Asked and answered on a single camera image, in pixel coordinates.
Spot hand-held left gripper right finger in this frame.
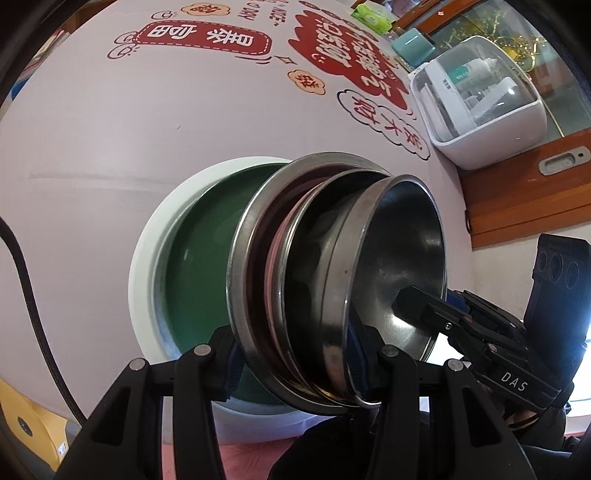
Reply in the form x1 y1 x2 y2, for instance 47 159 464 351
346 323 532 480

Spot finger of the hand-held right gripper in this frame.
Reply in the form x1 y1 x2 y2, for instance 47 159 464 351
445 288 527 344
392 286 504 365

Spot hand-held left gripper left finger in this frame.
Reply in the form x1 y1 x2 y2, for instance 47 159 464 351
55 325 245 480

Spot flat-bottomed steel bowl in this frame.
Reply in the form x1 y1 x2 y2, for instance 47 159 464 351
322 174 448 409

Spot green plate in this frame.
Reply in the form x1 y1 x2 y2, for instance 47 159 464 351
157 162 296 407

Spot steel bowls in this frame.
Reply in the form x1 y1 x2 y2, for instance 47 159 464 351
225 152 393 416

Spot round steel bowl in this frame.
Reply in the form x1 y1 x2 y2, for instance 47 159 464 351
270 168 393 407

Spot large white plate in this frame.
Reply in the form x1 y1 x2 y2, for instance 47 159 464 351
128 157 333 445

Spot person's right forearm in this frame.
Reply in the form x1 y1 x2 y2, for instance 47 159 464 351
503 406 591 480

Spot person's dark clothing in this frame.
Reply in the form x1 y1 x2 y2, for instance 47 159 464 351
268 411 384 480

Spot wooden glass door cabinet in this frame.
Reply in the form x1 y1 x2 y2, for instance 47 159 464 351
397 0 591 250

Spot white storage box clear lid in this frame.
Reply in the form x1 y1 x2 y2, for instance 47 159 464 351
410 36 548 171

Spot yellow cardboard box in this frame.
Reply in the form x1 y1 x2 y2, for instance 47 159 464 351
0 378 81 480

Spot white bottle green label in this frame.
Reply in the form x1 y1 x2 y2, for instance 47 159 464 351
450 58 502 84

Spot teal cup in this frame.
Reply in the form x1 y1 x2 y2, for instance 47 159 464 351
392 28 437 72

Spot green tissue pack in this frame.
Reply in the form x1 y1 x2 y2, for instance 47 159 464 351
350 2 398 35

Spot black cable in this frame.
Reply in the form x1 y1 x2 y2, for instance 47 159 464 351
0 217 88 423

